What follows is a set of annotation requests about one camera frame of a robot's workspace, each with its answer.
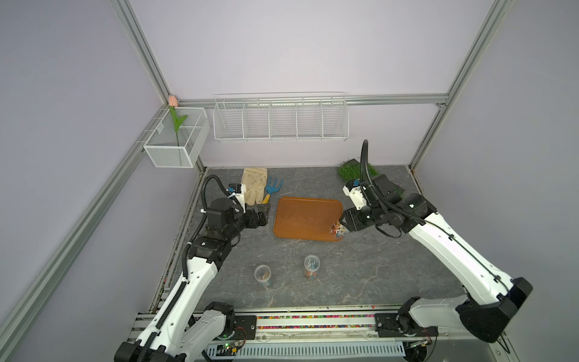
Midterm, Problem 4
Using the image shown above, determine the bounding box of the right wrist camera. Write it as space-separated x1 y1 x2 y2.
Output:
342 179 367 211

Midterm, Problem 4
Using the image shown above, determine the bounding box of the brown wooden tray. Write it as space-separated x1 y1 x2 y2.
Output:
273 197 343 242

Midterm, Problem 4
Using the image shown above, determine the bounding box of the middle clear candy jar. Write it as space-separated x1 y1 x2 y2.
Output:
304 255 321 279

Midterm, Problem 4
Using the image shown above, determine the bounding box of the white wire wall rack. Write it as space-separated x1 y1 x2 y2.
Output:
213 92 350 142

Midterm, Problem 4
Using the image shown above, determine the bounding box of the blue yellow garden rake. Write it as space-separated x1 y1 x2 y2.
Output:
262 177 283 204

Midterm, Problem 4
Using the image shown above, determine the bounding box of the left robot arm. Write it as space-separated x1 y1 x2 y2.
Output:
114 175 270 361

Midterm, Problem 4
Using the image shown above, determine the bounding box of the cream work glove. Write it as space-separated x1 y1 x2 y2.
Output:
241 167 268 206

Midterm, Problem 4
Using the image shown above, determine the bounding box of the green artificial grass mat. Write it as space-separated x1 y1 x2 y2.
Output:
337 158 404 196

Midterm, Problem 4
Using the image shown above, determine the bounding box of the left clear plastic jar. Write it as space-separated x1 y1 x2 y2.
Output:
254 265 272 290

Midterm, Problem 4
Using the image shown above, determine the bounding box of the pink artificial tulip flower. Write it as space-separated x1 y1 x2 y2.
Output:
168 95 188 146

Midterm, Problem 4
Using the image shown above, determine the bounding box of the white mesh wall basket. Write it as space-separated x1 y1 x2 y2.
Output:
143 106 210 168

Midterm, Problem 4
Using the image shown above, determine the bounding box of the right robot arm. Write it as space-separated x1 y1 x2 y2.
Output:
338 140 533 343

